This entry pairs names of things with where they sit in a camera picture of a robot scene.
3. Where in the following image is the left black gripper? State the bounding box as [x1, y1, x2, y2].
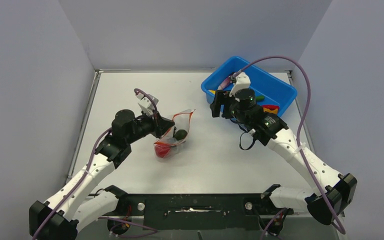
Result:
[126, 108, 175, 144]

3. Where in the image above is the green toy avocado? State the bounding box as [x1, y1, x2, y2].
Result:
[173, 129, 188, 141]

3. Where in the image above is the clear zip top bag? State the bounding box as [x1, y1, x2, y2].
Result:
[153, 109, 195, 159]

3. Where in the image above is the red toy apple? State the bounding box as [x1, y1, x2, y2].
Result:
[154, 144, 172, 159]

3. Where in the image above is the green toy cucumber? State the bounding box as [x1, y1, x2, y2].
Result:
[255, 95, 265, 102]

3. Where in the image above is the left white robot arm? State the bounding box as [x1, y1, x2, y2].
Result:
[29, 109, 175, 240]

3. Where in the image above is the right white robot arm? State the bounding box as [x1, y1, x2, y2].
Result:
[210, 88, 358, 225]

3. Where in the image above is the purple toy eggplant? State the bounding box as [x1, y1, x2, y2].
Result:
[217, 76, 232, 90]

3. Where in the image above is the blue plastic bin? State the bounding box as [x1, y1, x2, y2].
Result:
[201, 56, 297, 117]

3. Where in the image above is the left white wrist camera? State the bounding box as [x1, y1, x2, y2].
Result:
[136, 93, 155, 116]

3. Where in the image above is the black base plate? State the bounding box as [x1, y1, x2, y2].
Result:
[94, 193, 312, 232]

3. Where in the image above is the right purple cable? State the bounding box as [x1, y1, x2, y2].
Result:
[233, 55, 347, 236]

